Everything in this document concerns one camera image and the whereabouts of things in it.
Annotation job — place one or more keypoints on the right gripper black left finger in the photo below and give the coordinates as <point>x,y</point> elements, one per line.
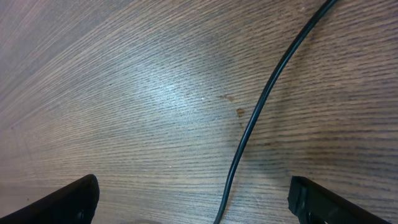
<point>73,203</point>

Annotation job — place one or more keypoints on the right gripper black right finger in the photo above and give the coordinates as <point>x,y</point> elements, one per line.
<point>311,203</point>

